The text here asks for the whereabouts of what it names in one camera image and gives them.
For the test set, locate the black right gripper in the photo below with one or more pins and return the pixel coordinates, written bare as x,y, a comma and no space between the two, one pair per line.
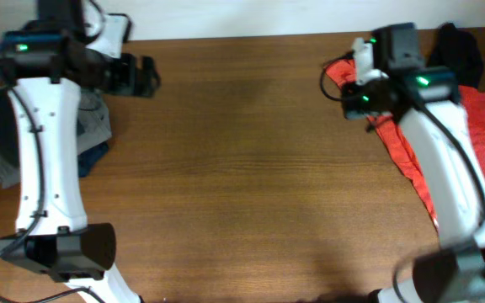
353,108

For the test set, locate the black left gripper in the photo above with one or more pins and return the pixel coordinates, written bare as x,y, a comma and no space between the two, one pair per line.
126,83

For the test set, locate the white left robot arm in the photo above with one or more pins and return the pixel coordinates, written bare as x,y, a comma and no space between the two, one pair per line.
45,72

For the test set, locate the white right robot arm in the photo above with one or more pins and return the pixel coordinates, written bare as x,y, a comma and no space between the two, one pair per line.
426,104

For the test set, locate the folded grey shorts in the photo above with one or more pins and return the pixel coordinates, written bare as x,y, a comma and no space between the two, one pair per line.
93,128

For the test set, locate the black garment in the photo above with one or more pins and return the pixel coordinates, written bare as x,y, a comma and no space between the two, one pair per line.
458,50

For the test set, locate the red t-shirt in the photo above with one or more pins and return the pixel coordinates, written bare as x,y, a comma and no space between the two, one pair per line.
404,157

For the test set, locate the folded navy garment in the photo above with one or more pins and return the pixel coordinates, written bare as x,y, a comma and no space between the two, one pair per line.
90,157

